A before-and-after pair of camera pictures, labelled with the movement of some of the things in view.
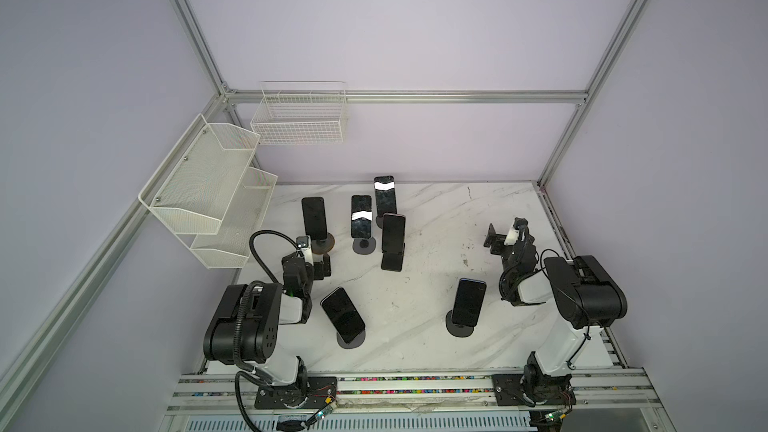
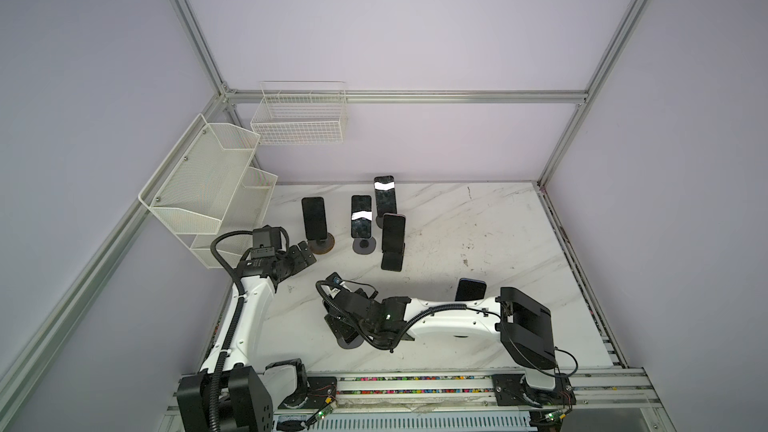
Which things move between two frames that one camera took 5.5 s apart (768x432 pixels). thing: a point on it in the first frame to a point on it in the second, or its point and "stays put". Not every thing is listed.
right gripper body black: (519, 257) to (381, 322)
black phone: (314, 216) stays put
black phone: (468, 302) stays put
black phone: (393, 233) stays put
